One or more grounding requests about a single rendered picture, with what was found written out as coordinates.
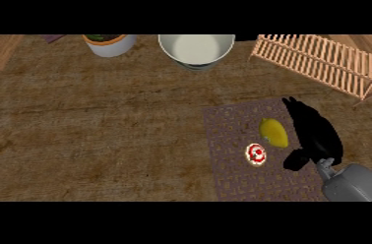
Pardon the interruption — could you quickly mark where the pale wooden tiered shelf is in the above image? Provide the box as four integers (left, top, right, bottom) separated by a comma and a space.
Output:
249, 34, 372, 107

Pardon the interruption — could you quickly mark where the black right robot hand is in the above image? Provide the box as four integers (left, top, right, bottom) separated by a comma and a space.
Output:
281, 96, 344, 172

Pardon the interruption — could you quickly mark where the white plant pot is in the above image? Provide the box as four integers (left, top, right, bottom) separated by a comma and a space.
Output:
82, 34, 139, 58

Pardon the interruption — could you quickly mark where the red and white cupcake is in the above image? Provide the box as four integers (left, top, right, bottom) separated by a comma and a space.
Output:
244, 142, 269, 168

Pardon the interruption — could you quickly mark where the purple flat object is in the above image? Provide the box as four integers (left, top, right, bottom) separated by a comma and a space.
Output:
40, 34, 67, 44

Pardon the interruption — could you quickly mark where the yellow lemon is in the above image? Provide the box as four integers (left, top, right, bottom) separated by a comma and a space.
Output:
257, 117, 291, 149

